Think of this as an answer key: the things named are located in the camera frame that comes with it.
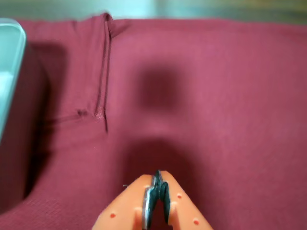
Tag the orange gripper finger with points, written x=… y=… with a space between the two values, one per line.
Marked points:
x=124 y=208
x=184 y=210

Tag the dark red cloth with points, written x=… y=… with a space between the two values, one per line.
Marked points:
x=216 y=107

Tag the stainless steel tray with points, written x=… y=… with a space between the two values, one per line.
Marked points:
x=9 y=60

